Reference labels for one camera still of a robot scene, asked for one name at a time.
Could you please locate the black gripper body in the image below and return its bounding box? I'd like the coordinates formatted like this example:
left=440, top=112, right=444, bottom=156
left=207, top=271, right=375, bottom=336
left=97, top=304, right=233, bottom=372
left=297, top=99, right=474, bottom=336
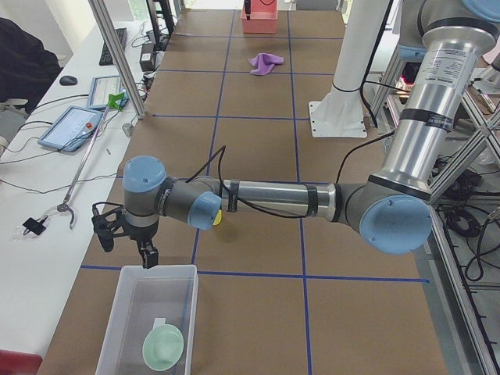
left=127, top=222, right=159, bottom=252

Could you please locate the purple microfiber cloth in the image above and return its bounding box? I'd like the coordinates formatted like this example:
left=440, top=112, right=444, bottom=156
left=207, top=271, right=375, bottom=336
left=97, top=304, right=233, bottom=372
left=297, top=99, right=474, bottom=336
left=248, top=52, right=284, bottom=76

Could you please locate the mint green bowl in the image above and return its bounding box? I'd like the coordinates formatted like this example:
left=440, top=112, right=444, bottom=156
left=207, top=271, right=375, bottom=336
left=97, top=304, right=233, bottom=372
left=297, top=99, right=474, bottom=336
left=142, top=324, right=184, bottom=371

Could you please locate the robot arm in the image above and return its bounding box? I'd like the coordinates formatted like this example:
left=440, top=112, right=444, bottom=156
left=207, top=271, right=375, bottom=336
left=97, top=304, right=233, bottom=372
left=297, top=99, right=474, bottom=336
left=122, top=1, right=499, bottom=268

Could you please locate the clear plastic storage box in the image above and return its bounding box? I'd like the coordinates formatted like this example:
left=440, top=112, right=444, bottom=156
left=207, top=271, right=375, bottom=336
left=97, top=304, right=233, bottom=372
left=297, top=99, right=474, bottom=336
left=96, top=265, right=198, bottom=374

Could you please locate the pink plastic bin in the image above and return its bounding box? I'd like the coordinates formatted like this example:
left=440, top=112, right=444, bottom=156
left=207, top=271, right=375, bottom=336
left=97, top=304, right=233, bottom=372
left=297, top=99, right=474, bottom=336
left=241, top=0, right=278, bottom=34

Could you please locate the yellow plastic cup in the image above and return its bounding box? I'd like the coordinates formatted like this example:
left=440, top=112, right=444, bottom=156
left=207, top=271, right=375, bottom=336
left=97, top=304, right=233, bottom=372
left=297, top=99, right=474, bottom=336
left=212, top=209, right=223, bottom=227

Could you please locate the small metal cylinder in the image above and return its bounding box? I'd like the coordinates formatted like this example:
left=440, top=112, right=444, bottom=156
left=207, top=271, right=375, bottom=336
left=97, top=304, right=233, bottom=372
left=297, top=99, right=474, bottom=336
left=122, top=123, right=133, bottom=137

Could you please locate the black power adapter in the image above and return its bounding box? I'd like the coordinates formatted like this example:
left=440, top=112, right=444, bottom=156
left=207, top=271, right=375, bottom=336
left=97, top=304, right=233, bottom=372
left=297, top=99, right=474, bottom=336
left=139, top=43, right=156, bottom=72

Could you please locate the near teach pendant tablet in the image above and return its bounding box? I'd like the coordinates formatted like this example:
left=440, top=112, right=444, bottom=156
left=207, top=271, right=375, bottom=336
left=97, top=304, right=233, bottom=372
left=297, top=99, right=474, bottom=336
left=37, top=106, right=103, bottom=152

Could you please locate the teach pendant tablet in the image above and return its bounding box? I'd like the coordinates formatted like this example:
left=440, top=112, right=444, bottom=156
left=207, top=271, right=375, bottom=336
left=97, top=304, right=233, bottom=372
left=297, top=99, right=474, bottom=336
left=87, top=75, right=128, bottom=110
left=37, top=106, right=103, bottom=152

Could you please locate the reacher grabber tool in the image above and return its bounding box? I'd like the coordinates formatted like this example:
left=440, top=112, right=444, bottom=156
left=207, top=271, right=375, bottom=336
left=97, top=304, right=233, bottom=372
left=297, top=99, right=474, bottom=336
left=56, top=91, right=125, bottom=230

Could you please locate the black keyboard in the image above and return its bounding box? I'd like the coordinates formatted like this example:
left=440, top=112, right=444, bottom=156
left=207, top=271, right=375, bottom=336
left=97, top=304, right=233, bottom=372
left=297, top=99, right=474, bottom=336
left=98, top=27, right=128, bottom=66

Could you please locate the far teach pendant tablet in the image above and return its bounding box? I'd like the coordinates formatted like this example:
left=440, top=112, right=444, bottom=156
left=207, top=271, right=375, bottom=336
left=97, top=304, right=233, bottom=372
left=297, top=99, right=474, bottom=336
left=87, top=75, right=128, bottom=110

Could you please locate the black computer mouse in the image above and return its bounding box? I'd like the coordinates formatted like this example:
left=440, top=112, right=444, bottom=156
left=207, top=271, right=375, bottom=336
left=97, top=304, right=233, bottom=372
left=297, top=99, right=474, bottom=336
left=59, top=75, right=78, bottom=86

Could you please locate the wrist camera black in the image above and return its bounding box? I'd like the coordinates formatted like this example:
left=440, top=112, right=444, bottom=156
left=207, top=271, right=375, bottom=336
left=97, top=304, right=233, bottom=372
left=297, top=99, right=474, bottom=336
left=91, top=202, right=127, bottom=252

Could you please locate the aluminium frame post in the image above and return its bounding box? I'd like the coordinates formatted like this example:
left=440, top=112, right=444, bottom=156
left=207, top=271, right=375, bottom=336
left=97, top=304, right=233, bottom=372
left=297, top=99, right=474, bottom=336
left=88, top=0, right=146, bottom=120

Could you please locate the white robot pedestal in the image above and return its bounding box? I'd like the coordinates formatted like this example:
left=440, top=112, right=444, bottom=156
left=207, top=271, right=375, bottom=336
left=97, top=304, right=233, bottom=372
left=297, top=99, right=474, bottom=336
left=309, top=0, right=392, bottom=138

